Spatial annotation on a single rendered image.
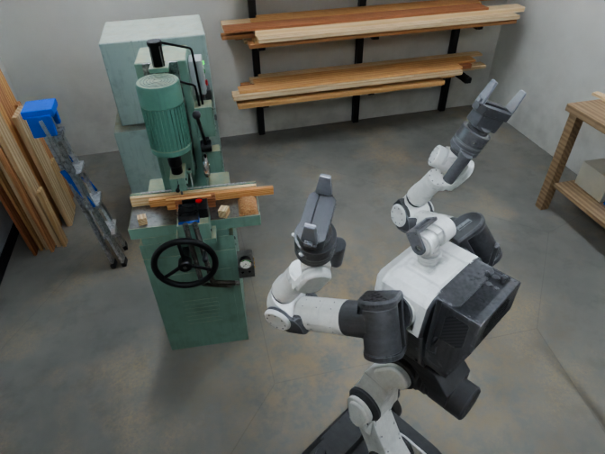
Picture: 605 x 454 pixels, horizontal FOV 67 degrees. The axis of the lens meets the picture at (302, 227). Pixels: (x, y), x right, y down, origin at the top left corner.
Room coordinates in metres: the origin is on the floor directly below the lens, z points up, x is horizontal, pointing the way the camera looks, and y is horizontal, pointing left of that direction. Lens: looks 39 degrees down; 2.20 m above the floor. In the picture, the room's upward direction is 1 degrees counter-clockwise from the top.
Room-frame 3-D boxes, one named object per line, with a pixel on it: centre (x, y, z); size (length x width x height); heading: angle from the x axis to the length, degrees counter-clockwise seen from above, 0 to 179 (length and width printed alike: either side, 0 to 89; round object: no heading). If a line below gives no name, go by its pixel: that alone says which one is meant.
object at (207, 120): (2.04, 0.45, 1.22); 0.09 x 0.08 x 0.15; 9
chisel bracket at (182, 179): (1.83, 0.57, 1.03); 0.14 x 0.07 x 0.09; 9
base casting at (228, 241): (1.93, 0.59, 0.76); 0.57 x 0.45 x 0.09; 9
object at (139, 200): (1.84, 0.52, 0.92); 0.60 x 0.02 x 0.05; 99
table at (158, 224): (1.71, 0.50, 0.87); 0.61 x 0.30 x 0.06; 99
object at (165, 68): (1.95, 0.59, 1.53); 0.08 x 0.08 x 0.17; 9
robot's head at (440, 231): (0.88, -0.33, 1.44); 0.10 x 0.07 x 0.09; 133
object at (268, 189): (1.83, 0.43, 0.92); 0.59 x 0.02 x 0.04; 99
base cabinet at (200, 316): (1.93, 0.59, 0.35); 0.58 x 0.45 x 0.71; 9
